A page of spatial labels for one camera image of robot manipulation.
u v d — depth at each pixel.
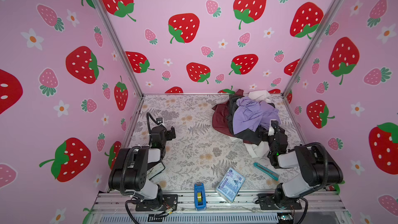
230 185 0.74
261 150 0.88
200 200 0.70
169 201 0.75
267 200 0.73
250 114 0.93
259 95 1.18
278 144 0.69
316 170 0.45
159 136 0.73
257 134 0.90
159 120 0.82
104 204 0.75
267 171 0.84
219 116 1.03
